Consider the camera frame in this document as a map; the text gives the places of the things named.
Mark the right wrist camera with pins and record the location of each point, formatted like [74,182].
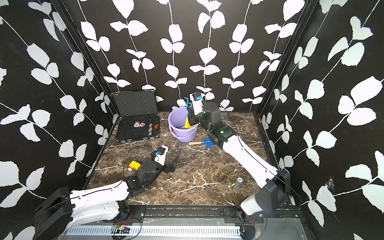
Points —
[197,102]

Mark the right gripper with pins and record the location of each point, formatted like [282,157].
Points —
[193,117]

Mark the blue rake yellow handle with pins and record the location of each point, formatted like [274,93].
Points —
[187,114]

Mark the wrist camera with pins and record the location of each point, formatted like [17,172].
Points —
[159,155]
[197,102]

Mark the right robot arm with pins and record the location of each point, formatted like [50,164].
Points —
[274,183]

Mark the black front rail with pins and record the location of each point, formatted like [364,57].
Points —
[230,214]

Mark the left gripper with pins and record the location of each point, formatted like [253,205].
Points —
[172,166]

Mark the open black tool case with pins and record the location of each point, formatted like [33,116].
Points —
[139,116]

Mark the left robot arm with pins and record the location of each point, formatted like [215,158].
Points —
[65,209]

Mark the purple plastic bucket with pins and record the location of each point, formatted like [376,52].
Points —
[176,122]

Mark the blue metal trowel wooden handle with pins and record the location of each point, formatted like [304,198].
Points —
[206,142]

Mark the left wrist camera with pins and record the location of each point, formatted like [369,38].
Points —
[159,155]

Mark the yellow red toy car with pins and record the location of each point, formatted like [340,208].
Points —
[134,166]

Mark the white perforated strip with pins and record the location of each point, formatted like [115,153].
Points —
[158,231]

